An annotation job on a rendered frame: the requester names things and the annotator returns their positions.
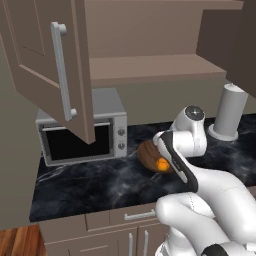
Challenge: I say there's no grey base cabinet handle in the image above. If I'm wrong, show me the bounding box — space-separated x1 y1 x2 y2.
128 232 134 256
143 229 150 256

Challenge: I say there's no brown base cabinet door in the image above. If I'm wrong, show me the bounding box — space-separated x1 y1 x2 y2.
136 222 170 256
43 227 139 256

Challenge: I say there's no silver microwave oven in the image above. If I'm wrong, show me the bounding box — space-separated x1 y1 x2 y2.
35 87 129 167

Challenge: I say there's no grey cabinet door handle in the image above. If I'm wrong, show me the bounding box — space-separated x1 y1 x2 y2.
50 21 78 122

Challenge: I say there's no brown wooden bowl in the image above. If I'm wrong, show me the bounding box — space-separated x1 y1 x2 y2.
136 139 176 174

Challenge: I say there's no orange fruit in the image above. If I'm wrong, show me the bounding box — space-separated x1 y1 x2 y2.
155 157 170 173

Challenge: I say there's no white paper towel roll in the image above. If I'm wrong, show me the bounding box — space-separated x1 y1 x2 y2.
207 82 250 142

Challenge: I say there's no grey drawer handle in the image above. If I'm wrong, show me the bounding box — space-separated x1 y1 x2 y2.
124 209 157 222

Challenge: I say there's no brown drawer front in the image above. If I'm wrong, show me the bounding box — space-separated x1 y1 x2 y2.
108 202 161 226

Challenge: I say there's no brown wall cabinet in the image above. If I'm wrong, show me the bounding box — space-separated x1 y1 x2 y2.
83 0 244 89

